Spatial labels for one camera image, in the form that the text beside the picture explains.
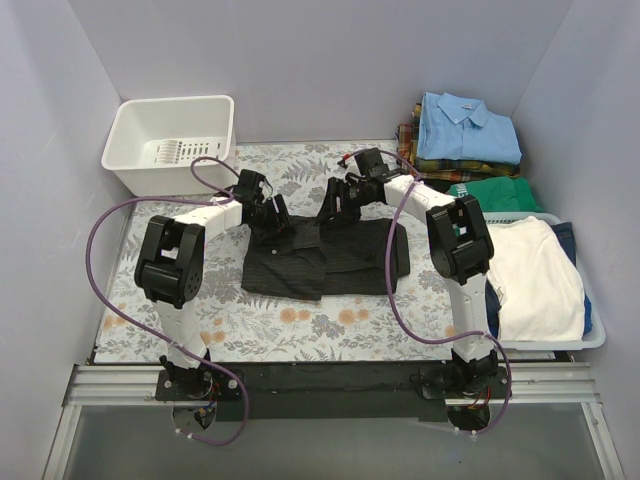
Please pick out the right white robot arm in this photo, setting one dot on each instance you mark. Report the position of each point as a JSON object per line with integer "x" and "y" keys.
{"x": 460, "y": 250}

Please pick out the aluminium rail frame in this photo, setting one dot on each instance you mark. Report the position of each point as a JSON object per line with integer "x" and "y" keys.
{"x": 528, "y": 383}

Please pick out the white plastic bin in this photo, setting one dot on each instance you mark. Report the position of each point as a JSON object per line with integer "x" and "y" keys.
{"x": 152, "y": 143}

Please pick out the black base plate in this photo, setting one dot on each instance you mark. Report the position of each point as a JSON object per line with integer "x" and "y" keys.
{"x": 330, "y": 390}

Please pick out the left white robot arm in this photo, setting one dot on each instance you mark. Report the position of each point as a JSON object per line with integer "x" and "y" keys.
{"x": 170, "y": 269}

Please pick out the plaid folded shirt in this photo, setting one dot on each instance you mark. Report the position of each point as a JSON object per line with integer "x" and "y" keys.
{"x": 407, "y": 136}

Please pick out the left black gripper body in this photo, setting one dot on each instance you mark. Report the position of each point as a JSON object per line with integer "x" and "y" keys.
{"x": 270, "y": 215}

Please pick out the black pinstriped long sleeve shirt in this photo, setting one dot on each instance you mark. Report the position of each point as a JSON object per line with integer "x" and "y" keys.
{"x": 318, "y": 261}

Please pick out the white garment in basket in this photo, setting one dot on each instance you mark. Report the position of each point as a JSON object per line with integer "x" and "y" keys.
{"x": 540, "y": 285}

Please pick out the green folded shirt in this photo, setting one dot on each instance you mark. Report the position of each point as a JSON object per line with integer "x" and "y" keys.
{"x": 499, "y": 194}

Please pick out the light grey laundry basket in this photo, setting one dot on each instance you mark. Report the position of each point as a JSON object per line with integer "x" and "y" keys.
{"x": 591, "y": 340}

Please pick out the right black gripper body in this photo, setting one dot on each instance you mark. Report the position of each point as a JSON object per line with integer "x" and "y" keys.
{"x": 342, "y": 198}

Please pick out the light blue folded shirt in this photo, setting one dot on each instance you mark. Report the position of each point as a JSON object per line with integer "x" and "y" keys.
{"x": 460, "y": 129}

